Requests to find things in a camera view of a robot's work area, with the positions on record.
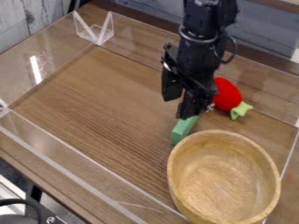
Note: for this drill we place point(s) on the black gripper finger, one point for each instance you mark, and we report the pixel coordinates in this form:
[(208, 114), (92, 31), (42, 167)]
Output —
[(193, 104), (171, 86)]

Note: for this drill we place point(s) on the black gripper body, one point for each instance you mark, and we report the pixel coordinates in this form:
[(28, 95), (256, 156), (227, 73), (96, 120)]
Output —
[(196, 58)]

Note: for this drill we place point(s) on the green foam block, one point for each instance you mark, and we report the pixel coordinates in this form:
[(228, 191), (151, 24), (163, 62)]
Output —
[(181, 129)]

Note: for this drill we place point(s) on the light wooden bowl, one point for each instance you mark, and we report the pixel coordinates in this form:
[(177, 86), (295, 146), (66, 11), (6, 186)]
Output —
[(223, 179)]

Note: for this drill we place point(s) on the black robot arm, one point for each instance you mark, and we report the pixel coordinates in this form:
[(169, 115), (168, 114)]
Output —
[(205, 17)]

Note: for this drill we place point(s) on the red plush strawberry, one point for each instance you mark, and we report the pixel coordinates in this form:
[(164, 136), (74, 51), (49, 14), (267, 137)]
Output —
[(228, 99)]

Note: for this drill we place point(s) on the black metal table leg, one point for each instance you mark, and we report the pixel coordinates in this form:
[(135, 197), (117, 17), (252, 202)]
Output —
[(38, 211)]

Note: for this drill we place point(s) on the clear acrylic corner bracket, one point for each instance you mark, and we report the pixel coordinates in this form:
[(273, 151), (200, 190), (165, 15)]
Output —
[(95, 34)]

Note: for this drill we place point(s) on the clear acrylic tray wall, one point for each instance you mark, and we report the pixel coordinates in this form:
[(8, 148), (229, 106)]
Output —
[(100, 151)]

